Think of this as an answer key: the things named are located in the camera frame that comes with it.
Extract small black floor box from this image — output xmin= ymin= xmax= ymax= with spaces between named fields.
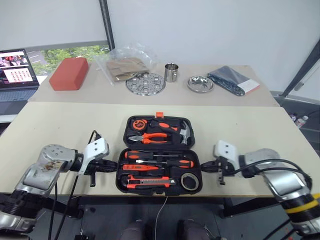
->
xmin=74 ymin=233 xmax=96 ymax=240

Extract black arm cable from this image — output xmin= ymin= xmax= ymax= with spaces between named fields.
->
xmin=224 ymin=158 xmax=313 ymax=191
xmin=46 ymin=129 xmax=103 ymax=240

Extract orange tape measure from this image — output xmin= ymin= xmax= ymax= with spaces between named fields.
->
xmin=132 ymin=119 xmax=149 ymax=132

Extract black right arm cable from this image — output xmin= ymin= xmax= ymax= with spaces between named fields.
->
xmin=224 ymin=158 xmax=313 ymax=191

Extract orange black utility knife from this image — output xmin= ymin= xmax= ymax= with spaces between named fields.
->
xmin=121 ymin=174 xmax=176 ymax=190

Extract black tool case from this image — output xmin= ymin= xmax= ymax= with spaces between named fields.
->
xmin=115 ymin=111 xmax=204 ymax=197

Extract thin white cable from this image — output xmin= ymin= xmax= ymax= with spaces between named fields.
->
xmin=155 ymin=196 xmax=169 ymax=240

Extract clear plastic bag with cardboard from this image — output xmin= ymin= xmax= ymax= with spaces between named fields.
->
xmin=94 ymin=43 xmax=158 ymax=86

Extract dark rounded foot shape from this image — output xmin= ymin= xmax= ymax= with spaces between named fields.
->
xmin=119 ymin=219 xmax=148 ymax=240
xmin=177 ymin=219 xmax=209 ymax=240

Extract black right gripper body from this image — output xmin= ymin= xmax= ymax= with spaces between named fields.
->
xmin=217 ymin=156 xmax=229 ymax=186

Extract claw hammer orange black handle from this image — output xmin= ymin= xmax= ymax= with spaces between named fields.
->
xmin=149 ymin=119 xmax=193 ymax=146

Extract black electrical tape roll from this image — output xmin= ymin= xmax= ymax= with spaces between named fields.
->
xmin=180 ymin=172 xmax=200 ymax=191

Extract round perforated steel steamer plate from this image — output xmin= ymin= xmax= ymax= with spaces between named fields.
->
xmin=125 ymin=71 xmax=167 ymax=96

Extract dark blue packaged cloth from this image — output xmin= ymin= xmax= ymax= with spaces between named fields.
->
xmin=207 ymin=65 xmax=261 ymax=97

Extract black metal table frame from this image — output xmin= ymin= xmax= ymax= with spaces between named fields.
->
xmin=0 ymin=191 xmax=285 ymax=220

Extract red rectangular box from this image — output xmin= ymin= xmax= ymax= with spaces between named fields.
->
xmin=48 ymin=57 xmax=90 ymax=92

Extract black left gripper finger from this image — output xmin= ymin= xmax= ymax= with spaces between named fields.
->
xmin=99 ymin=166 xmax=119 ymax=174
xmin=99 ymin=160 xmax=119 ymax=168

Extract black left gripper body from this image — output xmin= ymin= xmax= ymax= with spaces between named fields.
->
xmin=86 ymin=160 xmax=101 ymax=188

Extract stainless steel mug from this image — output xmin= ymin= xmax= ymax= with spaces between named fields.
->
xmin=163 ymin=63 xmax=180 ymax=83

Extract small plastic bottle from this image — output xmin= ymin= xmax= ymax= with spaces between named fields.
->
xmin=289 ymin=112 xmax=310 ymax=129

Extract open laptop computer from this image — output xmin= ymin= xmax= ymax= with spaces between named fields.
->
xmin=0 ymin=48 xmax=41 ymax=116

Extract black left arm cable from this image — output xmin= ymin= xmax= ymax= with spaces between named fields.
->
xmin=46 ymin=129 xmax=103 ymax=240

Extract orange voltage tester pen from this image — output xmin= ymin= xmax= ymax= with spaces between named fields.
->
xmin=122 ymin=163 xmax=160 ymax=172

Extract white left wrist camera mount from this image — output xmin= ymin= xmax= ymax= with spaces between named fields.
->
xmin=77 ymin=137 xmax=111 ymax=176

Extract orange black handled screwdriver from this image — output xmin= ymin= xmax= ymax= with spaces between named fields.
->
xmin=135 ymin=159 xmax=195 ymax=169
xmin=123 ymin=150 xmax=181 ymax=160

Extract orange handled pliers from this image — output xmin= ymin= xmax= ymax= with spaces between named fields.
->
xmin=127 ymin=132 xmax=169 ymax=145

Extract dark diagonal metal bar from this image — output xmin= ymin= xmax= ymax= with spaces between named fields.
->
xmin=281 ymin=37 xmax=320 ymax=99

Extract stainless steel bowl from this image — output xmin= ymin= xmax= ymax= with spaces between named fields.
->
xmin=186 ymin=75 xmax=215 ymax=94

